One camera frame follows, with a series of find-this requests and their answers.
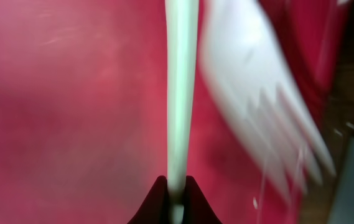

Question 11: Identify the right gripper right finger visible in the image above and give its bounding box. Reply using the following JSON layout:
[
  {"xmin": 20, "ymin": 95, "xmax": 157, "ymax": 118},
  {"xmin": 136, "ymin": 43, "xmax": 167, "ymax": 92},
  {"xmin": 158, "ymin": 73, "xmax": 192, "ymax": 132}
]
[{"xmin": 182, "ymin": 175, "xmax": 221, "ymax": 224}]

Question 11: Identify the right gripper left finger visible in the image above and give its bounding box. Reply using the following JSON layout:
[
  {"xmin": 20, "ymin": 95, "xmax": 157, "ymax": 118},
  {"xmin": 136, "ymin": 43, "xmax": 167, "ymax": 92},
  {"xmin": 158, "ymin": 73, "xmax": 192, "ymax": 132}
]
[{"xmin": 128, "ymin": 175, "xmax": 169, "ymax": 224}]

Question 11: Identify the white plastic fork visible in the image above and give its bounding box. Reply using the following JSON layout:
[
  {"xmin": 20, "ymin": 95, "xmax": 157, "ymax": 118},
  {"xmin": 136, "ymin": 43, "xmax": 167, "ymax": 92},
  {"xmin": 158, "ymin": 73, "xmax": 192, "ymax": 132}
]
[{"xmin": 200, "ymin": 0, "xmax": 336, "ymax": 203}]

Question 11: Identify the red plastic tray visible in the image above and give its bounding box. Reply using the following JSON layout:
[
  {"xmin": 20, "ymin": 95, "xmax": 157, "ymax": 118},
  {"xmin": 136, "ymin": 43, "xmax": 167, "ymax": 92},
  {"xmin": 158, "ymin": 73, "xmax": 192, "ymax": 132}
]
[{"xmin": 0, "ymin": 0, "xmax": 352, "ymax": 223}]

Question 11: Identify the white plastic spoon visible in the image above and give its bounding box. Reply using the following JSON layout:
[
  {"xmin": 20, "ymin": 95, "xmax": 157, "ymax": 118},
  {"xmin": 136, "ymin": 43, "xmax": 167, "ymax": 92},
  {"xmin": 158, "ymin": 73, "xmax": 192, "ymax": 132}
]
[{"xmin": 165, "ymin": 0, "xmax": 199, "ymax": 224}]

